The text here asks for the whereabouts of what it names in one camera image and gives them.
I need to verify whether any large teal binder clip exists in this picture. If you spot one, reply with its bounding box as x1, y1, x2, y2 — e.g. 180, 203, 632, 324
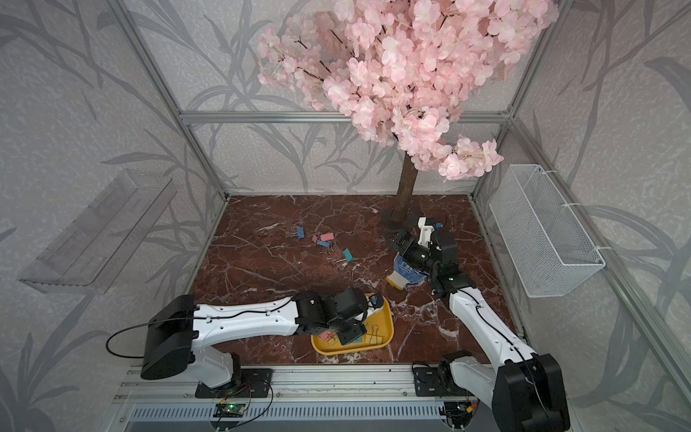
343, 249, 354, 263

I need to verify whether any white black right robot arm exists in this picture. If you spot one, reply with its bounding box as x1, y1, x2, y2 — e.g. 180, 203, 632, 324
392, 227, 570, 431

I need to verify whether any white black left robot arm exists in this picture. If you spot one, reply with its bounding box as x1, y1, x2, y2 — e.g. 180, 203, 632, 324
140, 287, 385, 388

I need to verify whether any yellow plastic storage tray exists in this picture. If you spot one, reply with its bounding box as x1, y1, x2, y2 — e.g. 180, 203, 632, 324
311, 293, 394, 356

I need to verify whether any blue dotted white work glove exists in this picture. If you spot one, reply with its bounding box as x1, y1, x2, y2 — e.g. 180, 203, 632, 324
386, 254, 426, 290

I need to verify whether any right circuit board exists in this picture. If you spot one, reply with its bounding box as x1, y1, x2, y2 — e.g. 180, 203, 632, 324
439, 401, 478, 431

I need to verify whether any left green circuit board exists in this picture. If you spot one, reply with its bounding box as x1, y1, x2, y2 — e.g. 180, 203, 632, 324
212, 402, 248, 419

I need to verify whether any artificial pink cherry blossom tree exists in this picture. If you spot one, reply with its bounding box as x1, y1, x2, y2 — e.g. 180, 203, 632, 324
257, 0, 559, 221

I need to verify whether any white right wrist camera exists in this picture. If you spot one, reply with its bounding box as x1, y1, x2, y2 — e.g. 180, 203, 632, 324
417, 217, 437, 248

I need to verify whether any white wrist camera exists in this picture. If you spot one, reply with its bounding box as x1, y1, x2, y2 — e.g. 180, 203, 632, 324
367, 293, 385, 316
417, 217, 437, 248

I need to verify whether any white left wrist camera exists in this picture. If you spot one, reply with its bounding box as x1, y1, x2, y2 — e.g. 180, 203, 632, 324
367, 293, 385, 316

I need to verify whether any grey metal tree base plate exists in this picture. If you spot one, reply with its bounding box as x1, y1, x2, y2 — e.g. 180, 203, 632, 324
379, 207, 422, 234

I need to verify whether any aluminium front rail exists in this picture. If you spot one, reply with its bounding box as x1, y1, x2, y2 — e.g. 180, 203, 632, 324
112, 363, 568, 403

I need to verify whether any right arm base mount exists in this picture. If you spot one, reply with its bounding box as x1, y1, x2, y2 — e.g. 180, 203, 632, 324
411, 350, 471, 397

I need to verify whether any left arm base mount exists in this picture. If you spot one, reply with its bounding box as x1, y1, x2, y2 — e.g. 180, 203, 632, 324
194, 353, 274, 400

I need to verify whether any white wire mesh basket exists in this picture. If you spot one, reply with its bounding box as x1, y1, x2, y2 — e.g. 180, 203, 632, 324
489, 164, 606, 299

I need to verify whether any clear acrylic wall shelf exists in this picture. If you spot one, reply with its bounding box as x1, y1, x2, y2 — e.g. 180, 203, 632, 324
18, 169, 177, 295

